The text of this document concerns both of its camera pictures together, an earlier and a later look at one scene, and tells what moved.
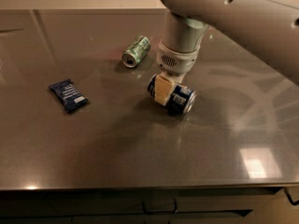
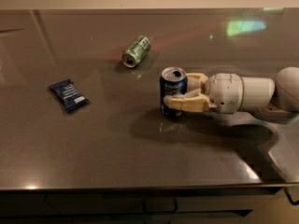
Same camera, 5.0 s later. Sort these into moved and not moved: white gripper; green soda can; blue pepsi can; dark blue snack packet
Moved: blue pepsi can; white gripper
Not moved: green soda can; dark blue snack packet
